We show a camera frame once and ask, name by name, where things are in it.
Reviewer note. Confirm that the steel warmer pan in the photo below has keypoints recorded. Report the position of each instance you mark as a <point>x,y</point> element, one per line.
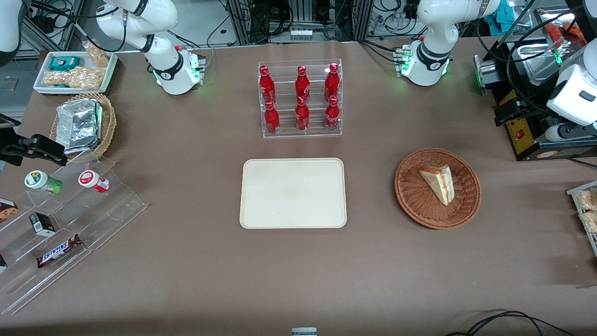
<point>531,56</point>

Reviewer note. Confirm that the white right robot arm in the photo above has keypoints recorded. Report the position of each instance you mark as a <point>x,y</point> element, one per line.
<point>140,18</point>

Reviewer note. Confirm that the grey device at table edge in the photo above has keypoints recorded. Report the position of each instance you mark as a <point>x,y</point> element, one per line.
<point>304,332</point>

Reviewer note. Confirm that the brown table cover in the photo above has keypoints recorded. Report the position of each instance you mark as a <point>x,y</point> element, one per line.
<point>186,261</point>

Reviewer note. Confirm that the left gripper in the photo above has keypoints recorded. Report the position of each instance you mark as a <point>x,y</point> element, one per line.
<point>521,108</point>

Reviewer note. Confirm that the silver foil container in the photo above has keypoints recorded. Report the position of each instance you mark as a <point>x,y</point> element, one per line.
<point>78,125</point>

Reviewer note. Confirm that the clear bag of puffed snacks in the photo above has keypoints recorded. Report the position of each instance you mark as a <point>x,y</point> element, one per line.
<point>74,78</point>
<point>97,55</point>

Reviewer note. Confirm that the white power strip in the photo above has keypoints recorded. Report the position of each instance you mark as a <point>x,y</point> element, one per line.
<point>301,33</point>

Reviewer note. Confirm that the white rectangular snack tray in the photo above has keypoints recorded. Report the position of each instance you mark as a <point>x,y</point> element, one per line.
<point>42,70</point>

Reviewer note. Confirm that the black food warmer appliance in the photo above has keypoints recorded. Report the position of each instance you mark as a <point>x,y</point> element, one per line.
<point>524,144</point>

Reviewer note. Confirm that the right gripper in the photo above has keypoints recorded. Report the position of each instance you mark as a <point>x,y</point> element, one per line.
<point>10,144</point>

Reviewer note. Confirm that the clear bag of rice snacks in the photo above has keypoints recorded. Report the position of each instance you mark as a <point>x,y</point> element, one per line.
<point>586,199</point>
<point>590,222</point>

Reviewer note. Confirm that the clear acrylic stepped display stand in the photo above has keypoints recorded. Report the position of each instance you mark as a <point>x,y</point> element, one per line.
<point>116,205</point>

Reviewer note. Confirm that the light tan wicker basket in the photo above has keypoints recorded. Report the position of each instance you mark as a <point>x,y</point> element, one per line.
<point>108,121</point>

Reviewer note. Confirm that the red cola bottle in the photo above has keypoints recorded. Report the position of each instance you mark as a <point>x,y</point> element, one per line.
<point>332,116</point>
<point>267,86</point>
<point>302,116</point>
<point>272,120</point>
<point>302,86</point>
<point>331,84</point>

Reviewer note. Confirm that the beige plastic serving tray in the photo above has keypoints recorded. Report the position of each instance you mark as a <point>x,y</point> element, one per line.
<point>294,193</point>

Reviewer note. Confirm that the Snickers chocolate bar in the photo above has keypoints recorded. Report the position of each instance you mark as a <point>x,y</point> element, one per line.
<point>59,251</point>

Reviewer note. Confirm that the small black carton box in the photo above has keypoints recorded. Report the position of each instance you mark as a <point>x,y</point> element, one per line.
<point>3,264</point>
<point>42,224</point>

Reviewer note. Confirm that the clear acrylic bottle rack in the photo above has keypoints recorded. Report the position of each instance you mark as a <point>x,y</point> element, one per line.
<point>317,133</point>

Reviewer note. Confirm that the orange fried food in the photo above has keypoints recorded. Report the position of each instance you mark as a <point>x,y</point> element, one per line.
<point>555,32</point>

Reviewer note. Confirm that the grey tray with snack bags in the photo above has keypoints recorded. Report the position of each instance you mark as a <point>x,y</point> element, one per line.
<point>572,192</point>

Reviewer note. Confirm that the teal paper box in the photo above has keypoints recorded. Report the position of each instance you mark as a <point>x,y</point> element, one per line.
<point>498,14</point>

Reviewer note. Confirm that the red cookie box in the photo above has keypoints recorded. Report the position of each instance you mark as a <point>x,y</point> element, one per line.
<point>8,210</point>

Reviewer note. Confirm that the brown round wicker basket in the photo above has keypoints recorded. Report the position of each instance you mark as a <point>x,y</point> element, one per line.
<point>415,196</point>

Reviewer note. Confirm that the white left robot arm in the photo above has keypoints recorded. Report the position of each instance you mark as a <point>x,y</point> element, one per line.
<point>431,56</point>

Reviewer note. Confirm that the red white snack cup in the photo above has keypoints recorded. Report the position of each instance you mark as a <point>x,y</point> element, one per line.
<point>93,181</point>

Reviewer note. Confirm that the teal snack packet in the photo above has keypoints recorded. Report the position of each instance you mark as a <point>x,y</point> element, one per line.
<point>64,63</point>

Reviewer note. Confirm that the triangular sandwich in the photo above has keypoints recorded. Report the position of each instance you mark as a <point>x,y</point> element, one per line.
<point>440,184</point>

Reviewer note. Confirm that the green white snack cup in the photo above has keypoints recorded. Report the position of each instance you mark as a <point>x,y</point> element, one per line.
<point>43,182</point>

